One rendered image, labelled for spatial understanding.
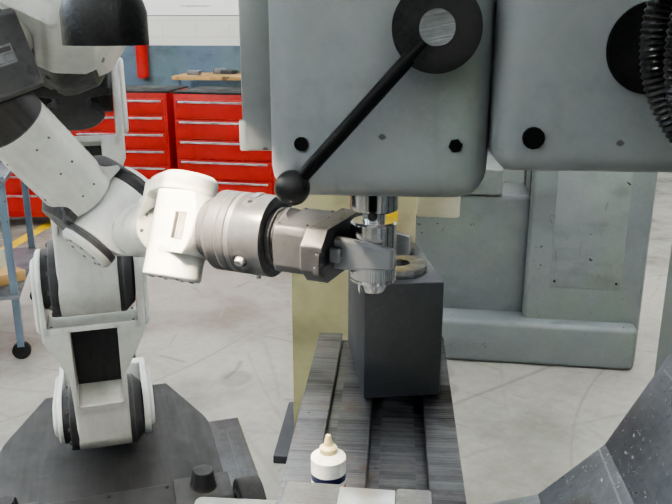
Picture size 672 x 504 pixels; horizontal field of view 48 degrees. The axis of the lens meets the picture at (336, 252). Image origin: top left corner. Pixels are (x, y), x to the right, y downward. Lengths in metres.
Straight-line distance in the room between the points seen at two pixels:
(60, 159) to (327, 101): 0.49
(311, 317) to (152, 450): 1.06
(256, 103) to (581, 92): 0.30
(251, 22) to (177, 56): 9.40
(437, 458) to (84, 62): 0.70
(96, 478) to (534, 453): 1.67
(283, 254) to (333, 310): 1.88
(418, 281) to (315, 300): 1.52
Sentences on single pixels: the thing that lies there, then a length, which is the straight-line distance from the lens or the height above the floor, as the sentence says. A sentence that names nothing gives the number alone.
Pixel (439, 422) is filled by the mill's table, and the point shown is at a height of 0.90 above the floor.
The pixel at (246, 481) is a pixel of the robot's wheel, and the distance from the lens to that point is 1.57.
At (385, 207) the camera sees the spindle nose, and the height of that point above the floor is 1.29.
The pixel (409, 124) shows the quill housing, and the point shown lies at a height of 1.38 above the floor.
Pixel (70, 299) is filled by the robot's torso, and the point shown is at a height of 0.99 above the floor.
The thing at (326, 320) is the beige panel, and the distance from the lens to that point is 2.66.
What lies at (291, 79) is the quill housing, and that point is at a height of 1.41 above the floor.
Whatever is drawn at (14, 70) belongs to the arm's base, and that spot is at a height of 1.41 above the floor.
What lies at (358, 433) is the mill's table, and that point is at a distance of 1.11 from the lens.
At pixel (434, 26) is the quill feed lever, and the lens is 0.61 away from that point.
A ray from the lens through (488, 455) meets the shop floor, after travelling 2.83.
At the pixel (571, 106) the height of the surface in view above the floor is 1.40.
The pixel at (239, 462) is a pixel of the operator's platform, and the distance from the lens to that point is 2.01.
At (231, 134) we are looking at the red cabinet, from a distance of 5.40.
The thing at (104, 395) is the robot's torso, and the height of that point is 0.75.
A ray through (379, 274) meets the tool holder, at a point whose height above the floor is 1.22.
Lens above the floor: 1.46
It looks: 17 degrees down
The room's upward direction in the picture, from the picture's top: straight up
